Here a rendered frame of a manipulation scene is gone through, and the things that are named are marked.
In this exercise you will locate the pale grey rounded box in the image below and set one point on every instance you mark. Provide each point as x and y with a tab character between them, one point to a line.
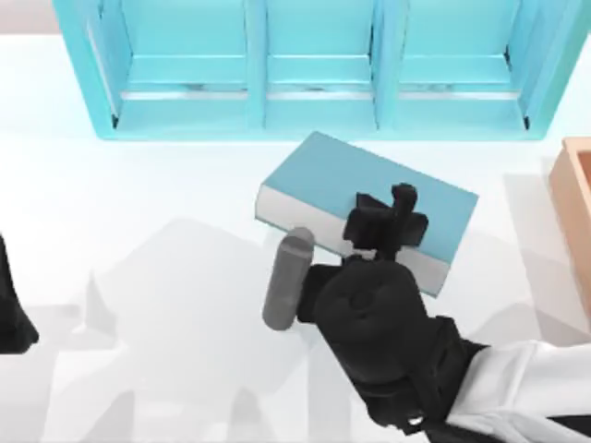
288	281

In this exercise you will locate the salmon-coloured box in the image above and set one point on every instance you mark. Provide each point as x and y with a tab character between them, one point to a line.
570	194

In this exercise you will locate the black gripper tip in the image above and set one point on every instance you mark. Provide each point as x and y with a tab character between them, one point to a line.
14	318

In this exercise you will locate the light blue rack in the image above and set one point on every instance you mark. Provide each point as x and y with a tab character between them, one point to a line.
318	99

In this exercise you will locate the light blue book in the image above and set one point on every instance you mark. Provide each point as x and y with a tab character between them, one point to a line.
318	180

